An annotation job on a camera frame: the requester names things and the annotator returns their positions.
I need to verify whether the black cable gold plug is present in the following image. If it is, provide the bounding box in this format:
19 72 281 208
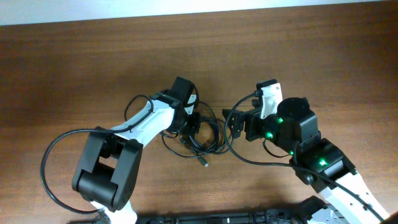
159 131 209 167

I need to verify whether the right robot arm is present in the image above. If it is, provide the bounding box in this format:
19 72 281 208
223 98 389 223

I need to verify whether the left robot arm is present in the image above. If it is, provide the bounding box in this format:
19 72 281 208
72 77 198 223

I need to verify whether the right camera black cable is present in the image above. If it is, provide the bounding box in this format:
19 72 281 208
223 90 385 222

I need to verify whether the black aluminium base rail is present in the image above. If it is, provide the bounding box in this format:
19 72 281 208
136 209 330 224

